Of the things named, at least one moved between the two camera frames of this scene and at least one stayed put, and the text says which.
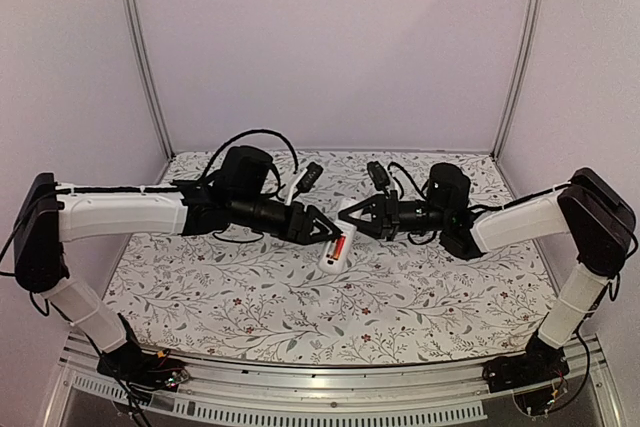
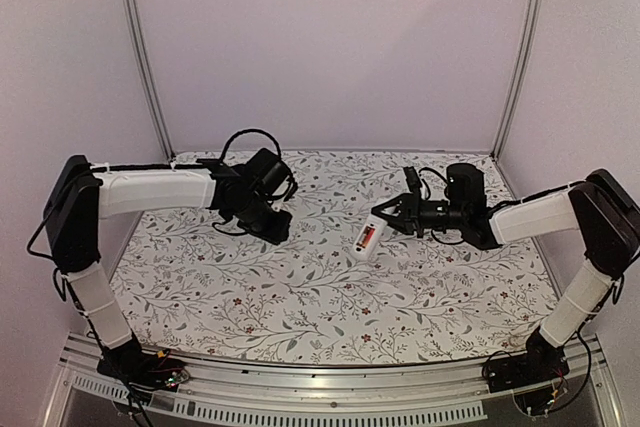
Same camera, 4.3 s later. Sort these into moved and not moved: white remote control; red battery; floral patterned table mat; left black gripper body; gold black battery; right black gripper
Moved: left black gripper body; right black gripper; red battery; gold black battery; white remote control
Not moved: floral patterned table mat
